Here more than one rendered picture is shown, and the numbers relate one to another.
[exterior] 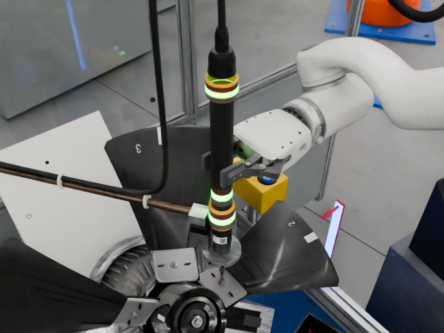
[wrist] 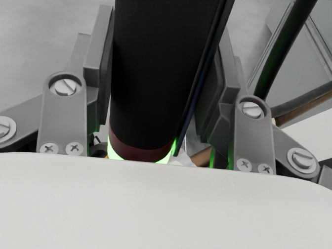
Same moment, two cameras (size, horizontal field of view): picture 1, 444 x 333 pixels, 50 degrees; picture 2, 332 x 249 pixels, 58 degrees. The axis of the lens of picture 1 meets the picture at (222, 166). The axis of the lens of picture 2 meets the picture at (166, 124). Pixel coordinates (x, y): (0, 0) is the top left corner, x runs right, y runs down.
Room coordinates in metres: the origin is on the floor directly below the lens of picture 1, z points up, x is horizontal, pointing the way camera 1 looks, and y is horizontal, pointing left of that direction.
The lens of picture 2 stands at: (0.58, -0.08, 1.58)
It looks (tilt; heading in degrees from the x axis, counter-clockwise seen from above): 49 degrees down; 117
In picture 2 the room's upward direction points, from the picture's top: 15 degrees clockwise
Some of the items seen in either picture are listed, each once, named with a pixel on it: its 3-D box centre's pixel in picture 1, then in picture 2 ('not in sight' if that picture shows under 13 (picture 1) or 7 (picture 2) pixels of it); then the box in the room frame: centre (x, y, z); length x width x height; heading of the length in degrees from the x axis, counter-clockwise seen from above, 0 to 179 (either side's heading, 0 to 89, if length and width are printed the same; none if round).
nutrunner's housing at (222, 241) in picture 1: (221, 169); not in sight; (0.52, 0.00, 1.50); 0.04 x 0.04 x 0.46
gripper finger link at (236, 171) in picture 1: (243, 174); (61, 86); (0.51, -0.03, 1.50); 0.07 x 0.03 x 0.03; 129
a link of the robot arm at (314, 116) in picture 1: (301, 124); not in sight; (0.63, -0.13, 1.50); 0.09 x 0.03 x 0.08; 39
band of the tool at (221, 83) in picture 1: (222, 86); not in sight; (0.52, 0.00, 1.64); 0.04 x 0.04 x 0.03
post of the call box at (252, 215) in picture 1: (254, 205); not in sight; (0.98, -0.10, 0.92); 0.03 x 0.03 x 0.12; 39
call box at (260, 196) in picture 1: (256, 182); not in sight; (0.98, -0.10, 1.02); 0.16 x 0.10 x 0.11; 39
